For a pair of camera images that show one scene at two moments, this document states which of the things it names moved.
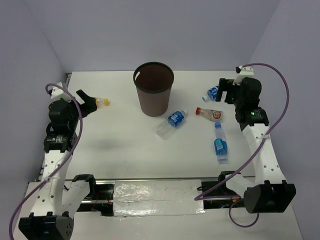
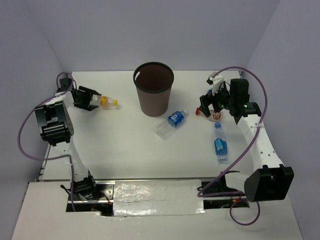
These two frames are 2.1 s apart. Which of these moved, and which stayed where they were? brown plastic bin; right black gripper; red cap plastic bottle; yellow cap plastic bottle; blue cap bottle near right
Moved: yellow cap plastic bottle; right black gripper
Stayed: blue cap bottle near right; brown plastic bin; red cap plastic bottle
